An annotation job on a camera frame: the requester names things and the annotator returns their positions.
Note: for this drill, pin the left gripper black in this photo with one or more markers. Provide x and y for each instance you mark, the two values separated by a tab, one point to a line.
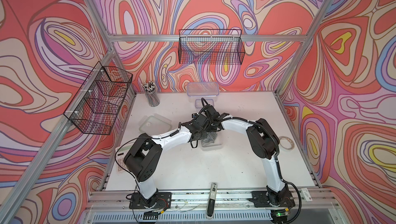
204	132

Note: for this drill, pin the clear lunch box green lid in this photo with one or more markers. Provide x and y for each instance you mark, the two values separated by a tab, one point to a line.
218	145

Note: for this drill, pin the translucent green lunch box lid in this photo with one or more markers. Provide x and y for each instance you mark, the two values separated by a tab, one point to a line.
155	125

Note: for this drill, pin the grey striped cloth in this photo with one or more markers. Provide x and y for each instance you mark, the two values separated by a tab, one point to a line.
209	140

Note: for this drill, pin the small clear box blue lid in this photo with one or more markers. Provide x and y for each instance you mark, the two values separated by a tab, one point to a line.
200	104

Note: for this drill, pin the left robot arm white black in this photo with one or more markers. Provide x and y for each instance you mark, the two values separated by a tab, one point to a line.
144	155

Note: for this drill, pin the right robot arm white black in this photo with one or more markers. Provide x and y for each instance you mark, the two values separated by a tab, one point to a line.
263	142

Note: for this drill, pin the large clear box blue lid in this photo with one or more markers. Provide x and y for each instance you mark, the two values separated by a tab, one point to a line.
198	90

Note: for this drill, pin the mesh pen cup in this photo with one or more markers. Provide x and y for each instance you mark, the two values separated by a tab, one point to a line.
150	91

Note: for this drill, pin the tape roll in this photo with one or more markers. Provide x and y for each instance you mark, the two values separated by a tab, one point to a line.
286	143

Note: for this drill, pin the white calculator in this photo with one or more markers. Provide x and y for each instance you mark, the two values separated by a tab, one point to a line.
119	157

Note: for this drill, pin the white red label tag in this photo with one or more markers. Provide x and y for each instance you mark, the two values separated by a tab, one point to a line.
306	194

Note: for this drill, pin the black wire basket back wall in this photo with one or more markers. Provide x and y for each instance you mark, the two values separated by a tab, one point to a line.
218	51

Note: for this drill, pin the black wire basket wall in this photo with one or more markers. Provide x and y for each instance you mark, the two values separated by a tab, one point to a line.
103	94
218	51

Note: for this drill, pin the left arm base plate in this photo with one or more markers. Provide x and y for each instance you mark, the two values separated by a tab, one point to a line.
161	200

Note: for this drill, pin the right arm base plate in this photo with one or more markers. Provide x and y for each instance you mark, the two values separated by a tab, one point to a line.
272	199

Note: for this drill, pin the black wire basket left wall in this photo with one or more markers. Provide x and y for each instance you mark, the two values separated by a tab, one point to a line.
103	94

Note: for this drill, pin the aluminium frame rail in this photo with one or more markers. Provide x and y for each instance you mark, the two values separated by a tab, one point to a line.
174	38

